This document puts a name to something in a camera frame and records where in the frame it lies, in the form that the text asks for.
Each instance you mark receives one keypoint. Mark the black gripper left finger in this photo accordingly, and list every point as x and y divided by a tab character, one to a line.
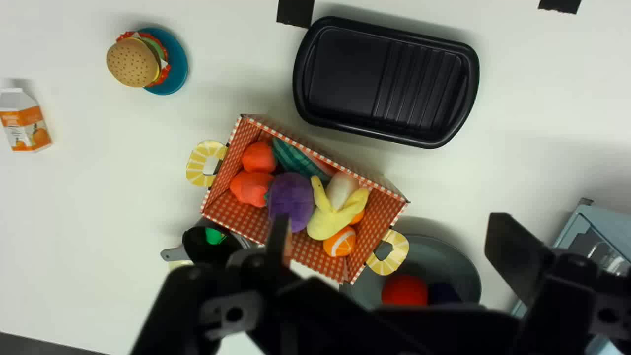
197	308

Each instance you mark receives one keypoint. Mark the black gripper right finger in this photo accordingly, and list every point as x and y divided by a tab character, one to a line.
571	296

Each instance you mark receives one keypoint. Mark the purple plush toy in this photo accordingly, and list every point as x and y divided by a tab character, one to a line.
290	197

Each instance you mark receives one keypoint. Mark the yellow plush banana toy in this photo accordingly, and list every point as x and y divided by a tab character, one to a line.
327	219

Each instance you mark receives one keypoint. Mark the small green object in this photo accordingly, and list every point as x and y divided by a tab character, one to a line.
215	235

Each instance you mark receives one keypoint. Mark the black toy frying pan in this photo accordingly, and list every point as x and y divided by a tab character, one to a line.
197	247

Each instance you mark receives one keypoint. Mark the light blue toy toaster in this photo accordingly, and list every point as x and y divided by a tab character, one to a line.
601	229

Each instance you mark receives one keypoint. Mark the red checkered cardboard basket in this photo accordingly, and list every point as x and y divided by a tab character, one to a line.
242	217

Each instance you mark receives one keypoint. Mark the orange toy tomato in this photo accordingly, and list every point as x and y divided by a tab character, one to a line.
258	156
248	188

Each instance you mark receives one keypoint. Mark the gray round plate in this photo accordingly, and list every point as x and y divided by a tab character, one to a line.
433	259

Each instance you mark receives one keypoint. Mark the orange toy fruit slice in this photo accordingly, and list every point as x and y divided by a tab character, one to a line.
339	241

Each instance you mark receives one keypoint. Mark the small teal plate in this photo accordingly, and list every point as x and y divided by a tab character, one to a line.
177	65

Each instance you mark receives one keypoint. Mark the orange juice carton toy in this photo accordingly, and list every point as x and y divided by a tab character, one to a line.
23	124

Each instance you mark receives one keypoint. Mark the toy hamburger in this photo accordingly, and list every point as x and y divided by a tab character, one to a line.
132	61

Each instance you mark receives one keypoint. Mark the black plastic tray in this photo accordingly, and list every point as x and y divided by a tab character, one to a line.
386	81

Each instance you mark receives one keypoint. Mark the black tape strip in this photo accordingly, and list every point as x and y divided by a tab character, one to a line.
293	12
558	4

